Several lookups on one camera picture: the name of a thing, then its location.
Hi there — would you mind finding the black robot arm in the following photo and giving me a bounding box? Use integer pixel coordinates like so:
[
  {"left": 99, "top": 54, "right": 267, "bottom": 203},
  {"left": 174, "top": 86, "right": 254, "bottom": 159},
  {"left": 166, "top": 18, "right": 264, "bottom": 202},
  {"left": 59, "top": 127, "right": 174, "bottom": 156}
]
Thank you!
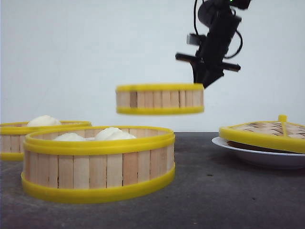
[{"left": 175, "top": 0, "right": 250, "bottom": 88}]

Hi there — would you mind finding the bamboo steamer basket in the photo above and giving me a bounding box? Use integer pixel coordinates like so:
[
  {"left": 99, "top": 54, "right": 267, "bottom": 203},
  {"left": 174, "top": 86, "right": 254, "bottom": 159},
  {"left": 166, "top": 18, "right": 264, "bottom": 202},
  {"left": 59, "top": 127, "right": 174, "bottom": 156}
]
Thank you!
[
  {"left": 115, "top": 83, "right": 204, "bottom": 115},
  {"left": 0, "top": 120, "right": 91, "bottom": 161},
  {"left": 21, "top": 126, "right": 175, "bottom": 203}
]

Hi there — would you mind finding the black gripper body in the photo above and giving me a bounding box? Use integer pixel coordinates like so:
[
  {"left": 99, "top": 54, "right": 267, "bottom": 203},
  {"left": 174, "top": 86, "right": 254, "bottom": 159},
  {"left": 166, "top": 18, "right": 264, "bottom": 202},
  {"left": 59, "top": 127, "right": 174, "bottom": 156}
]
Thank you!
[{"left": 175, "top": 14, "right": 241, "bottom": 79}]

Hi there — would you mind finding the left white bun front basket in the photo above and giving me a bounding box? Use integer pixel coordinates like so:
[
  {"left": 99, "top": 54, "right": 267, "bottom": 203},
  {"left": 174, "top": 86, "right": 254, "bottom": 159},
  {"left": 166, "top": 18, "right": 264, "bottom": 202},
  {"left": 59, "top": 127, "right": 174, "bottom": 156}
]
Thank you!
[{"left": 53, "top": 133, "right": 86, "bottom": 142}]

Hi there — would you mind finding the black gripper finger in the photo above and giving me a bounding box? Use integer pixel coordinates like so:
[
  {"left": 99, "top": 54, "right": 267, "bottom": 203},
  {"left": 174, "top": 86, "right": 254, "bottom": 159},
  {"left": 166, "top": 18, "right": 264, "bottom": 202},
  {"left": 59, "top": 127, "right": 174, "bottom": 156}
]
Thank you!
[{"left": 193, "top": 69, "right": 224, "bottom": 89}]

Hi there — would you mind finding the bamboo steamer lid yellow rim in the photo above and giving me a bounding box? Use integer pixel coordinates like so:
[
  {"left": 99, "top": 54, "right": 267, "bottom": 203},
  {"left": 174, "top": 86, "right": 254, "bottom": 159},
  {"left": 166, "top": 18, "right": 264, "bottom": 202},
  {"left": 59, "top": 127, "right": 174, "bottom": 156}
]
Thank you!
[{"left": 219, "top": 114, "right": 305, "bottom": 154}]

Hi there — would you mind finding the white ceramic plate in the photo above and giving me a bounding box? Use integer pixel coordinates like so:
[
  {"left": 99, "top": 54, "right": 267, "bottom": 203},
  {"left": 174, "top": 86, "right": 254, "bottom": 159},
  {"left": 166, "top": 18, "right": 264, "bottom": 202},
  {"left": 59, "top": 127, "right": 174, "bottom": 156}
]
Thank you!
[{"left": 212, "top": 137, "right": 305, "bottom": 169}]

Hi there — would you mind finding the white bun in left basket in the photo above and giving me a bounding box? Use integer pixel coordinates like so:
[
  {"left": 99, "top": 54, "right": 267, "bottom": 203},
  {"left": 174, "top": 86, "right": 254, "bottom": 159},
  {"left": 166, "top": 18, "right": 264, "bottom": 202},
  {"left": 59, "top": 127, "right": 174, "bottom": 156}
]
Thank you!
[{"left": 27, "top": 115, "right": 61, "bottom": 127}]

